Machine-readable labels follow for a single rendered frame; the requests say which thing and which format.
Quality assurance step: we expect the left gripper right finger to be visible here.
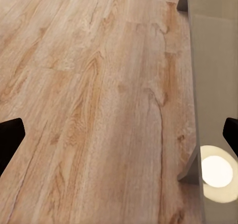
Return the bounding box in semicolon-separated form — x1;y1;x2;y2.
223;117;238;156

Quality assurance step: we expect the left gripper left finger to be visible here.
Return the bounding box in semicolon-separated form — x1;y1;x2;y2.
0;118;25;176

